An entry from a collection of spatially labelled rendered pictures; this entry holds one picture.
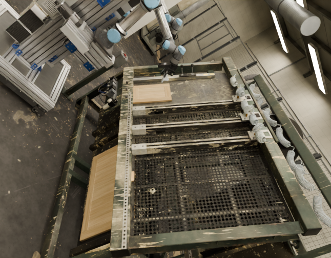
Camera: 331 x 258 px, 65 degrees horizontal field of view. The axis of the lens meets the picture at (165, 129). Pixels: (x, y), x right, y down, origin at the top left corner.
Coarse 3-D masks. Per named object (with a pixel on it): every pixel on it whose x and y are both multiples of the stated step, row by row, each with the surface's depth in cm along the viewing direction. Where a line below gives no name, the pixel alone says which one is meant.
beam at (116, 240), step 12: (132, 72) 308; (132, 84) 289; (132, 96) 274; (120, 108) 259; (120, 120) 246; (132, 120) 250; (120, 132) 234; (120, 144) 223; (120, 156) 213; (120, 168) 204; (120, 180) 196; (120, 192) 188; (120, 204) 181; (120, 216) 174; (120, 228) 168; (120, 240) 163; (120, 252) 161
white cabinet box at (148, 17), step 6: (168, 0) 590; (174, 0) 591; (180, 0) 591; (168, 6) 599; (150, 12) 605; (144, 18) 614; (150, 18) 614; (138, 24) 621; (144, 24) 622; (132, 30) 630; (126, 36) 639
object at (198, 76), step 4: (160, 76) 302; (168, 76) 301; (172, 76) 301; (176, 76) 301; (192, 76) 300; (196, 76) 300; (200, 76) 301; (204, 76) 301; (208, 76) 302; (212, 76) 302; (136, 80) 298; (140, 80) 298; (144, 80) 299; (148, 80) 299; (152, 80) 299; (156, 80) 300; (160, 80) 300; (164, 80) 301; (172, 80) 302
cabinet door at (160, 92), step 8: (136, 88) 289; (144, 88) 289; (152, 88) 289; (160, 88) 289; (168, 88) 288; (136, 96) 278; (144, 96) 278; (152, 96) 278; (160, 96) 277; (168, 96) 276
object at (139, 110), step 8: (240, 88) 247; (232, 96) 258; (168, 104) 258; (176, 104) 257; (184, 104) 258; (192, 104) 258; (200, 104) 256; (208, 104) 256; (216, 104) 256; (224, 104) 257; (232, 104) 258; (240, 104) 258; (136, 112) 255; (144, 112) 255; (152, 112) 256; (160, 112) 257; (168, 112) 258; (176, 112) 259
